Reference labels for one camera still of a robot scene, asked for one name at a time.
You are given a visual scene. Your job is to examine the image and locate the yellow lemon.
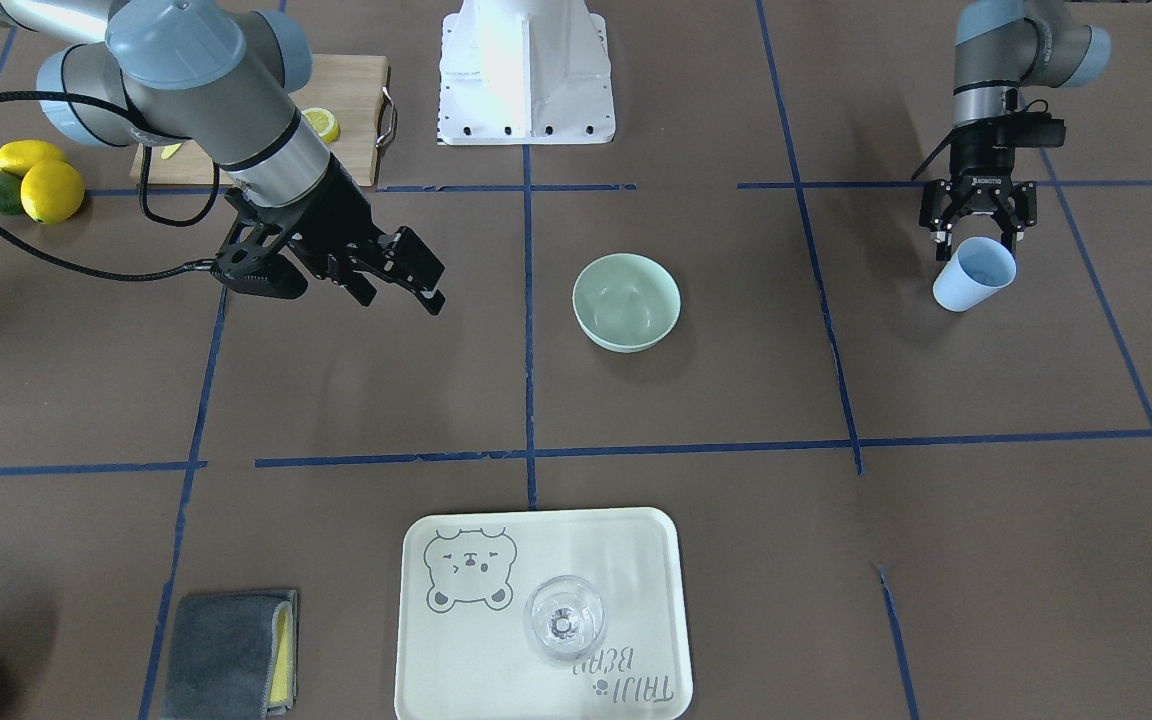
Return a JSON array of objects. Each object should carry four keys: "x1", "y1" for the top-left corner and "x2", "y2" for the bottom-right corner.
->
[
  {"x1": 0, "y1": 138, "x2": 68, "y2": 179},
  {"x1": 20, "y1": 161, "x2": 86, "y2": 225}
]

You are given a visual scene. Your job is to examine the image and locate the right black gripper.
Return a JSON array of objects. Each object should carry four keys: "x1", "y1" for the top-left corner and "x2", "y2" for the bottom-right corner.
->
[{"x1": 211, "y1": 158, "x2": 445, "y2": 316}]

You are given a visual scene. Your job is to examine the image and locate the light blue plastic cup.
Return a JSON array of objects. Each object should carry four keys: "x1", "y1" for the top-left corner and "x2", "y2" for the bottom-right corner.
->
[{"x1": 932, "y1": 236, "x2": 1018, "y2": 313}]

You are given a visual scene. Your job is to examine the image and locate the lemon slice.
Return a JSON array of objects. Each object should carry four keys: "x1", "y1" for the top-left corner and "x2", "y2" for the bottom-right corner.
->
[{"x1": 301, "y1": 108, "x2": 340, "y2": 143}]

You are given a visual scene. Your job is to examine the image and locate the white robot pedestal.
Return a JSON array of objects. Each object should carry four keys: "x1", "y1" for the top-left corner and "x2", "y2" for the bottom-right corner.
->
[{"x1": 435, "y1": 1, "x2": 617, "y2": 146}]

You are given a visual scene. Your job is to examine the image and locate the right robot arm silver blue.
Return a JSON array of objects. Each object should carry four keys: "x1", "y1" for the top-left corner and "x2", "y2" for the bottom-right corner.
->
[{"x1": 0, "y1": 1, "x2": 445, "y2": 314}]

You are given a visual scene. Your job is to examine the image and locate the clear wine glass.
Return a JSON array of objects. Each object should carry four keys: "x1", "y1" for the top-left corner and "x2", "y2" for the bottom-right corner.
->
[{"x1": 525, "y1": 575, "x2": 607, "y2": 664}]

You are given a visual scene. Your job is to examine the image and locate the wooden cutting board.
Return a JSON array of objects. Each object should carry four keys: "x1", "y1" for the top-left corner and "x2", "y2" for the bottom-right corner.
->
[{"x1": 131, "y1": 54, "x2": 392, "y2": 189}]

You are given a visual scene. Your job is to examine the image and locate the mint green bowl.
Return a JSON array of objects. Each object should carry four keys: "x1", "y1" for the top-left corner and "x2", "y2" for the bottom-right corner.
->
[{"x1": 573, "y1": 252, "x2": 682, "y2": 354}]

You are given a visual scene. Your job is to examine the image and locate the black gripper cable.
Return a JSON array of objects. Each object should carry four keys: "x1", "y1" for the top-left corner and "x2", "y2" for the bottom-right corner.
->
[{"x1": 0, "y1": 92, "x2": 227, "y2": 283}]

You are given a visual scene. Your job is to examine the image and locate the yellow lemon upper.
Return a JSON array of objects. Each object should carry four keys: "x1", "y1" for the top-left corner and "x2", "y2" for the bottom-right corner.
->
[{"x1": 20, "y1": 161, "x2": 86, "y2": 225}]

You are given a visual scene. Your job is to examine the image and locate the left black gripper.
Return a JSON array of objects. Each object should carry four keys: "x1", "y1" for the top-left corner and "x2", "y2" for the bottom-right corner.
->
[{"x1": 919, "y1": 113, "x2": 1068, "y2": 263}]

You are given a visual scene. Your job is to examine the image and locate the cream bear tray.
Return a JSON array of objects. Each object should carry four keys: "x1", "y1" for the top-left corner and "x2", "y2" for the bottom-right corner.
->
[{"x1": 394, "y1": 507, "x2": 694, "y2": 719}]

